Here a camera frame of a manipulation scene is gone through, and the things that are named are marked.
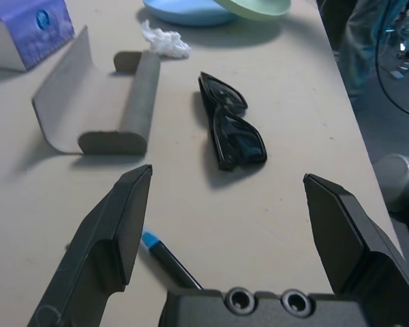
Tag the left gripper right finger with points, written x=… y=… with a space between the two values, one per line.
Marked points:
x=344 y=245

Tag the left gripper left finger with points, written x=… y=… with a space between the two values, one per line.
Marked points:
x=99 y=245

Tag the blue and black pen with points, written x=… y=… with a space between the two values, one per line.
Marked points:
x=170 y=259

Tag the black sunglasses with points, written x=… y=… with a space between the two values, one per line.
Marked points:
x=238 y=143

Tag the grey glasses case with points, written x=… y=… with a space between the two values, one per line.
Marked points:
x=88 y=95

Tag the white tissue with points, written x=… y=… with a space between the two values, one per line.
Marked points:
x=167 y=42

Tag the green plate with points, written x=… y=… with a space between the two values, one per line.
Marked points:
x=259 y=8

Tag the grey robot left leg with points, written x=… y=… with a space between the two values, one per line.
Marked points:
x=402 y=180

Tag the person's grey trouser leg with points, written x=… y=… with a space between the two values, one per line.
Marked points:
x=361 y=51

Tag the purple tissue box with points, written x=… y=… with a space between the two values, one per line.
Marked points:
x=27 y=34

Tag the blue plate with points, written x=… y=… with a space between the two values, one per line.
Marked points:
x=191 y=15

